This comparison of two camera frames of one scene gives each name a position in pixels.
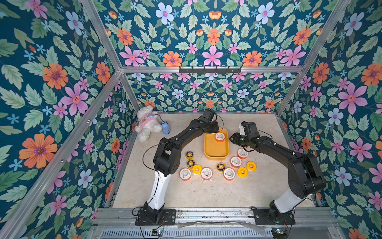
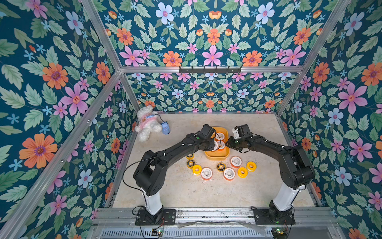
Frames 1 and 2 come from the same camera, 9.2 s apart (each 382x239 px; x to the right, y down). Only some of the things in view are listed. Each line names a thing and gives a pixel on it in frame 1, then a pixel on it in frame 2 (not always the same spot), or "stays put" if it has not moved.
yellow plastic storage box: x=214 y=150 stays put
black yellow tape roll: x=221 y=167 stays put
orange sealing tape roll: x=220 y=137 stays put
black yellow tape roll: x=190 y=163 stays put
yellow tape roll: x=251 y=166 stays put
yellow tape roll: x=242 y=172 stays put
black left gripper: x=215 y=125 to x=211 y=145
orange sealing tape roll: x=185 y=174 to x=216 y=145
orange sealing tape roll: x=242 y=153 to x=222 y=145
